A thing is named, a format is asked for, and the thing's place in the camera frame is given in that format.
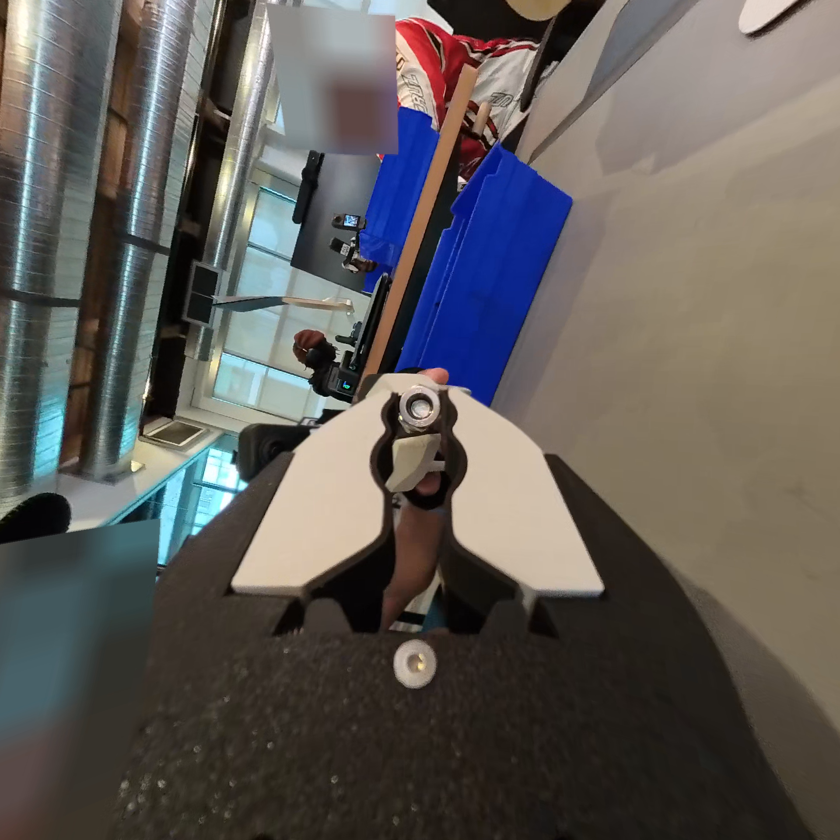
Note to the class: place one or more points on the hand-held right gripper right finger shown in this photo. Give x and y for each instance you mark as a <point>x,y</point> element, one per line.
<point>518,512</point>

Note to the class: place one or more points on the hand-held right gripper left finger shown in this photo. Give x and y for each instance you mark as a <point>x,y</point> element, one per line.
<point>315,499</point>

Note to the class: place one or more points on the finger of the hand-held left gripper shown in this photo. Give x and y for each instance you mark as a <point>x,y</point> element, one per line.
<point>410,463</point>

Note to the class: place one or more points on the silver metal bolt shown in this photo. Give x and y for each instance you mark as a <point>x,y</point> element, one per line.
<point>420,410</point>

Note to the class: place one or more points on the person's left hand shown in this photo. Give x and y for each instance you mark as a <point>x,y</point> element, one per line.
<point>410,558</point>

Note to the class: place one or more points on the blue plastic bin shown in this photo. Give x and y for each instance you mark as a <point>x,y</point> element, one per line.
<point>394,177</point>
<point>485,275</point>

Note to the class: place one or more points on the black panel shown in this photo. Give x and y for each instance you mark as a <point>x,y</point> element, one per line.
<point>321,236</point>

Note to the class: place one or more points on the brown wooden table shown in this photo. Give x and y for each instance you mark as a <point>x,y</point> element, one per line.
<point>420,236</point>

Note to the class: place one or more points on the large silver air duct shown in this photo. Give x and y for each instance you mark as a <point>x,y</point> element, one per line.
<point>46,229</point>

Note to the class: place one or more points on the thin silver air duct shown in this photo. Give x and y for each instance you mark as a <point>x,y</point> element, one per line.
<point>239,131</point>

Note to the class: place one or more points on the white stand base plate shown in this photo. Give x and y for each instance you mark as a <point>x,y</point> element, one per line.
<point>771,14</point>

